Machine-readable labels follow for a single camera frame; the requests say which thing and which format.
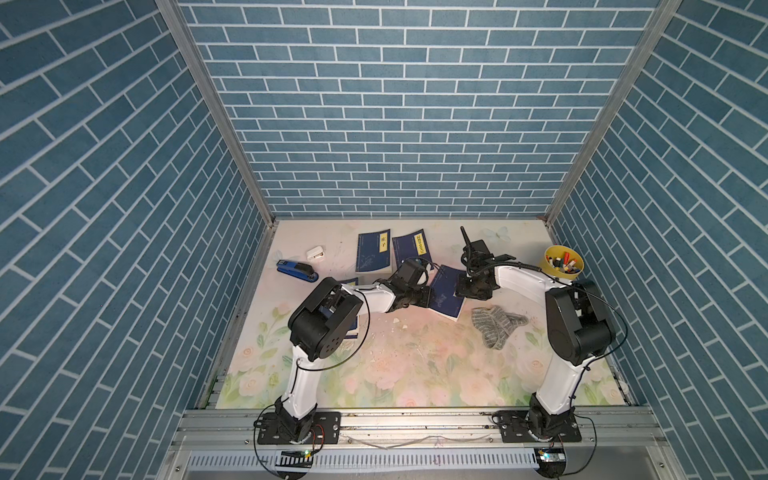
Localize grey striped cloth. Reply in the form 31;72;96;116
471;305;530;350

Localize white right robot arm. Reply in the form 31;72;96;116
456;231;616;441

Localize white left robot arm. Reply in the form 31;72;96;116
274;257;432;443

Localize yellow pen cup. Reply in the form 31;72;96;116
539;245;585;280

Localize pens in cup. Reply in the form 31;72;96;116
545;252;581;275

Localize blue black stapler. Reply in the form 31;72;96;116
276;259;319;283

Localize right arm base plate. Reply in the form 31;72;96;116
490;409;582;443

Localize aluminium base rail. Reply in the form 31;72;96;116
170;405;667;452

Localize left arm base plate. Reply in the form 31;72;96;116
254;411;342;446

